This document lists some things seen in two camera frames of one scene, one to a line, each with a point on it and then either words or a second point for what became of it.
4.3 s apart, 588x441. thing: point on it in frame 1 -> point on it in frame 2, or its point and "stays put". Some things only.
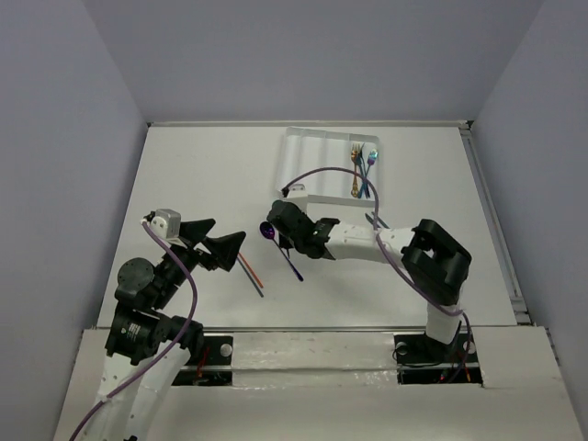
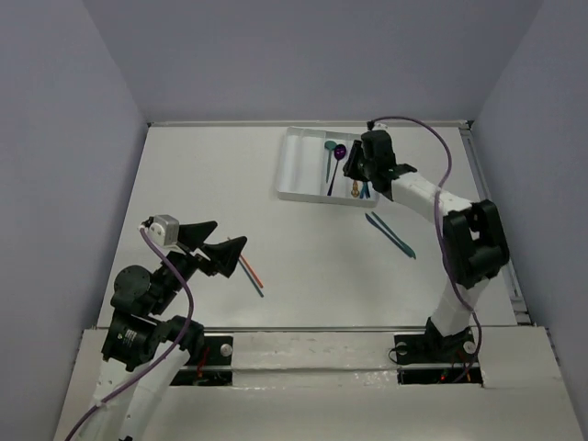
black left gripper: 194,248 stays put
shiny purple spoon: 267,231 -> 340,151
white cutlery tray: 304,149 stays put
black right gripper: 285,241 -> 350,167
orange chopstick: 251,270 stays put
